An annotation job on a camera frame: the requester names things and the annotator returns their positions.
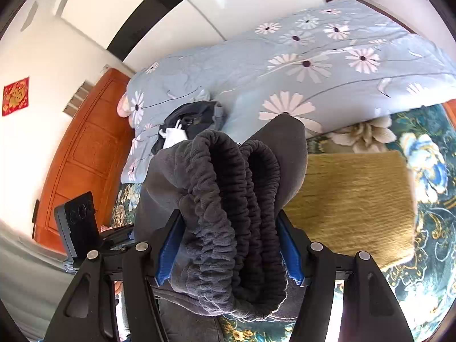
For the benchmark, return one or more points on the dark grey pants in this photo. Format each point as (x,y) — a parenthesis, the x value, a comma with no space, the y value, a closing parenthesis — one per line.
(228,203)

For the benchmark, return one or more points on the light blue floral quilt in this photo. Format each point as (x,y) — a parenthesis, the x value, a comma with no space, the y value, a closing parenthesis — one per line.
(249,71)

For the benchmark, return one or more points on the orange wooden headboard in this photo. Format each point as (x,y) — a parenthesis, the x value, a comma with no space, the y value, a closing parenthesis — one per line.
(82,171)

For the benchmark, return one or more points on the teal floral blanket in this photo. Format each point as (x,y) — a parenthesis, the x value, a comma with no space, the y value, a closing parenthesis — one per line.
(427,292)

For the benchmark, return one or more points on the pink pillow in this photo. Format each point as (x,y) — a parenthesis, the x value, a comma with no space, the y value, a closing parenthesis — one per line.
(123,105)

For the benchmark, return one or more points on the white glossy wardrobe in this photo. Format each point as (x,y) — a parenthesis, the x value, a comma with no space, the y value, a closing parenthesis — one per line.
(249,3)

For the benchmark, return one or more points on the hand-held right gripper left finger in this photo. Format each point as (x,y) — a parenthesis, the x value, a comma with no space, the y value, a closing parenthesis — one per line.
(167,249)

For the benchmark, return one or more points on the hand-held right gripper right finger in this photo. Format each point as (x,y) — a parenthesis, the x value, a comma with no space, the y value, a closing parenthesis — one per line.
(290,253)

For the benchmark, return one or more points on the black and white hoodie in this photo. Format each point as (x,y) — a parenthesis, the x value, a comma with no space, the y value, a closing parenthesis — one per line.
(178,131)

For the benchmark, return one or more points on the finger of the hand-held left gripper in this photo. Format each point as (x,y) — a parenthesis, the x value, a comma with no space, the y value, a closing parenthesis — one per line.
(117,237)

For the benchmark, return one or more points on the yellow knit garment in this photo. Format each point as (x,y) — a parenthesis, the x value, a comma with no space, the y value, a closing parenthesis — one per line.
(352,203)

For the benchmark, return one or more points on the red wall decoration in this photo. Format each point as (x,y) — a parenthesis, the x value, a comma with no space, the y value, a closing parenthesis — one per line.
(15,96)

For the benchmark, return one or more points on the white slatted wall fixture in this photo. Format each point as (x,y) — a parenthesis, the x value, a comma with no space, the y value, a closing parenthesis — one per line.
(78,98)

